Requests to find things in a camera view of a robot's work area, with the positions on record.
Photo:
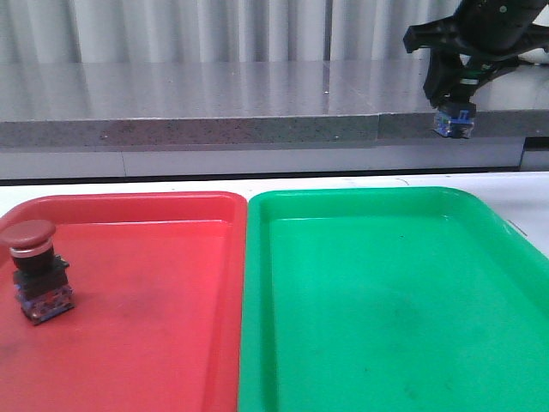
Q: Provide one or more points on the grey stone counter ledge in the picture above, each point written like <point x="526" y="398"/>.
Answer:
<point x="108" y="106"/>

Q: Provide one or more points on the green plastic tray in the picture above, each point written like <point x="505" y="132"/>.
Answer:
<point x="390" y="299"/>

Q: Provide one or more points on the green mushroom push button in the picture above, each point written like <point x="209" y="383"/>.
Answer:
<point x="456" y="115"/>

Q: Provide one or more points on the red mushroom push button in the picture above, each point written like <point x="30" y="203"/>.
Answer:
<point x="40" y="278"/>

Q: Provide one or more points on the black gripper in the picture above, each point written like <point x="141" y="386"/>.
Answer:
<point x="478" y="29"/>

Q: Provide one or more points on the red plastic tray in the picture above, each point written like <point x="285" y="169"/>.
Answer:
<point x="157" y="280"/>

